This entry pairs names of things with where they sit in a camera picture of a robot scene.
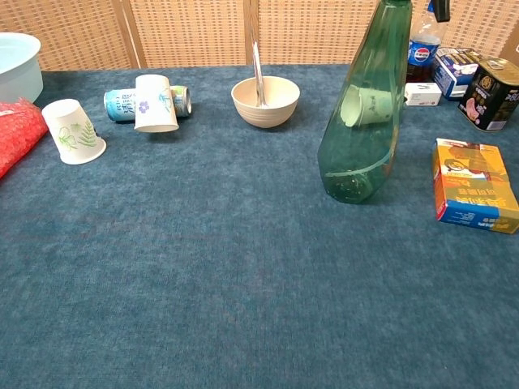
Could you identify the beige bowl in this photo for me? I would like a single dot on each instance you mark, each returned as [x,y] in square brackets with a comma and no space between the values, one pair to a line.
[263,113]

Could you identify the red bubble wrap package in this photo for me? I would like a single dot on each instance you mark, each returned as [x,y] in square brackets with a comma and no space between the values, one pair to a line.
[18,129]

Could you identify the blue white carton box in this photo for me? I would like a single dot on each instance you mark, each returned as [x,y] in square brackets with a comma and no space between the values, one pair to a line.
[450,77]

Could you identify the white paper cup small print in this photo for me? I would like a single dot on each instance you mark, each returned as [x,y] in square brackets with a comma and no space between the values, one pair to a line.
[373,107]

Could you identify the green spray bottle black trigger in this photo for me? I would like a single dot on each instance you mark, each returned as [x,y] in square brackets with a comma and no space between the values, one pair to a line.
[357,170]

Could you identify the black gold tin can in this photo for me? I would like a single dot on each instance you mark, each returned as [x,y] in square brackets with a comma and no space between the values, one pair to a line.
[490,97]

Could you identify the orange yellow snack box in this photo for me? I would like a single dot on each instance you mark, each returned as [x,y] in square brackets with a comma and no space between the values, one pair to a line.
[474,186]

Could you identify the cola bottle blue cap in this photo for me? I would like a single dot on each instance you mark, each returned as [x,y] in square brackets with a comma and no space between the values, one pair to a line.
[421,56]

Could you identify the blue carpet table cover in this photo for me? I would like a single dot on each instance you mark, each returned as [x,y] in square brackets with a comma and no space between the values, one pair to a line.
[202,304]

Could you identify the blue green drink can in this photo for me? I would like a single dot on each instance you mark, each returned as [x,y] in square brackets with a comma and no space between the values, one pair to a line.
[119,105]

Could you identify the light blue plastic basin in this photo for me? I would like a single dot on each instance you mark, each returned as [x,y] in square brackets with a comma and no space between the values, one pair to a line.
[18,69]

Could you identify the metal spoon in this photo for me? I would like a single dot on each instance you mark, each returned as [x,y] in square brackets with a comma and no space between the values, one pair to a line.
[259,81]

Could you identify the small white box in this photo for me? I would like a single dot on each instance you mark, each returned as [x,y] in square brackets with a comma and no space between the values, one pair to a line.
[423,95]

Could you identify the woven bamboo folding screen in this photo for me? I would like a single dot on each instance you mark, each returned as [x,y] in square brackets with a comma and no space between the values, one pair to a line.
[194,32]

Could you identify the paper cup green leaf print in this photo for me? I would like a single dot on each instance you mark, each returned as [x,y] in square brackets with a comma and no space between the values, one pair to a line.
[71,129]

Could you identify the paper cup purple flower print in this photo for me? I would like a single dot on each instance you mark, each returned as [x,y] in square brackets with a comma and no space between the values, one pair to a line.
[154,105]

